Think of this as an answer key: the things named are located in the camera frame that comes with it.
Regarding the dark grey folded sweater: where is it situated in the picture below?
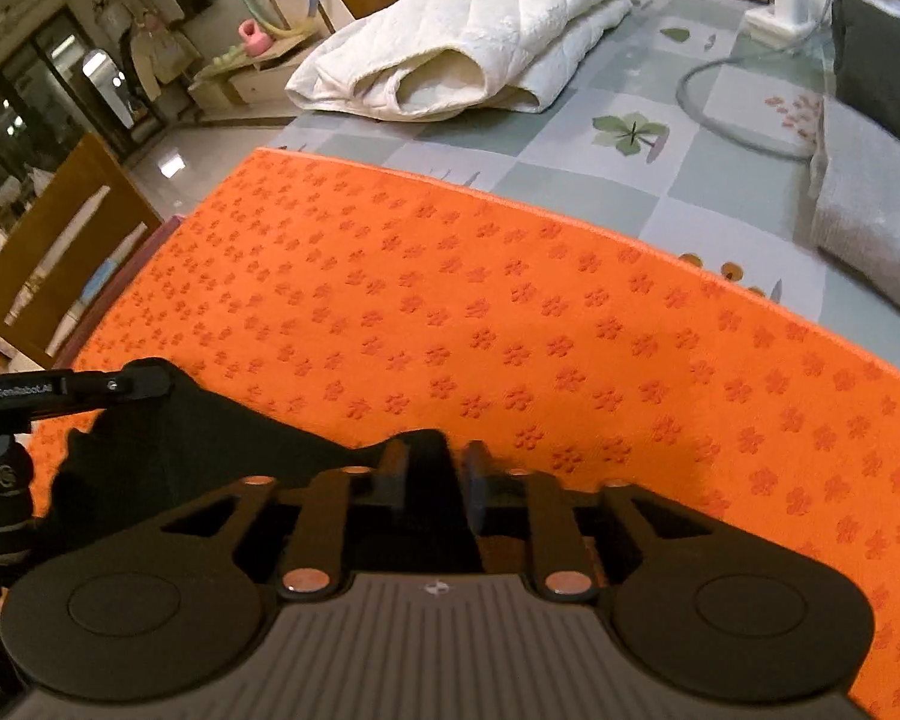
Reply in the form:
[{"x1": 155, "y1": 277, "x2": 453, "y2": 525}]
[{"x1": 831, "y1": 0, "x2": 900, "y2": 158}]

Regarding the white quilted garment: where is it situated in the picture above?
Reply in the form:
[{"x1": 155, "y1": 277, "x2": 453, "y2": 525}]
[{"x1": 285, "y1": 0, "x2": 635, "y2": 122}]

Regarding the cream low cabinet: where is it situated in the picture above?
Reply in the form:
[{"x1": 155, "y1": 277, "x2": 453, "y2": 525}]
[{"x1": 187, "y1": 34, "x2": 331, "y2": 117}]

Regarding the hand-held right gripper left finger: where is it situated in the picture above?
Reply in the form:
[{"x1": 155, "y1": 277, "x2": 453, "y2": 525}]
[{"x1": 161, "y1": 436, "x2": 413, "y2": 602}]

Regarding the light grey folded cloth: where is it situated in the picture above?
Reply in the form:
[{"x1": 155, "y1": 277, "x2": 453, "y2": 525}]
[{"x1": 808, "y1": 97, "x2": 900, "y2": 331}]

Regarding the black t-shirt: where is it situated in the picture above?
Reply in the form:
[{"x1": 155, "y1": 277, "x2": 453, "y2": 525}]
[{"x1": 45, "y1": 371, "x2": 481, "y2": 578}]

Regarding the leaf-pattern tablecloth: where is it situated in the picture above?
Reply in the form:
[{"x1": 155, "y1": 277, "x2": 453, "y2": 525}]
[{"x1": 270, "y1": 0, "x2": 900, "y2": 350}]

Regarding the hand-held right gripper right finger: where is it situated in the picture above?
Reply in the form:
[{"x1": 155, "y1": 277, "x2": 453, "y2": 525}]
[{"x1": 465, "y1": 439, "x2": 721, "y2": 602}]

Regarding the orange flower-pattern mat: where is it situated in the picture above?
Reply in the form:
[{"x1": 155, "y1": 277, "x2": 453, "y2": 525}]
[{"x1": 26, "y1": 148, "x2": 900, "y2": 720}]

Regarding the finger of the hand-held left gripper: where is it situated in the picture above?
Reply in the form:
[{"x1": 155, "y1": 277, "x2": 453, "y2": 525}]
[{"x1": 111, "y1": 358, "x2": 176, "y2": 404}]

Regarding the dark glass display cabinet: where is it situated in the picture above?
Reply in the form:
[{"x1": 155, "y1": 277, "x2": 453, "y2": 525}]
[{"x1": 0, "y1": 4, "x2": 140, "y2": 233}]

